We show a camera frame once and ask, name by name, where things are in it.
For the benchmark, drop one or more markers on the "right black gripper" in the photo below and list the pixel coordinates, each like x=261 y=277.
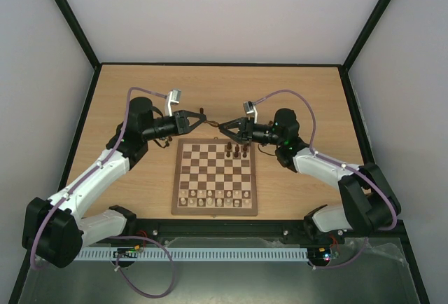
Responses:
x=246 y=130

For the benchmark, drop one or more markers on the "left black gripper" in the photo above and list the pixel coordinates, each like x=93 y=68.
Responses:
x=182 y=124

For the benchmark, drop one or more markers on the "dark king piece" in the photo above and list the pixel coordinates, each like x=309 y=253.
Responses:
x=212 y=123

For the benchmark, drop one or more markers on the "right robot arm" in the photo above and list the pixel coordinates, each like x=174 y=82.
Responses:
x=368 y=202

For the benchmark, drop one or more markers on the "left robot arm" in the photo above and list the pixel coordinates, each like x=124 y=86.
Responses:
x=56 y=229

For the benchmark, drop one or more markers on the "wooden chess board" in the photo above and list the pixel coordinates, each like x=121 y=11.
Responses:
x=201 y=164

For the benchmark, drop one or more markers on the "light chess pieces row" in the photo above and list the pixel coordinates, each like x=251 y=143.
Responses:
x=215 y=199

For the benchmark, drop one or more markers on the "grey slotted cable duct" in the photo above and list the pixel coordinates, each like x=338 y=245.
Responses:
x=195 y=254

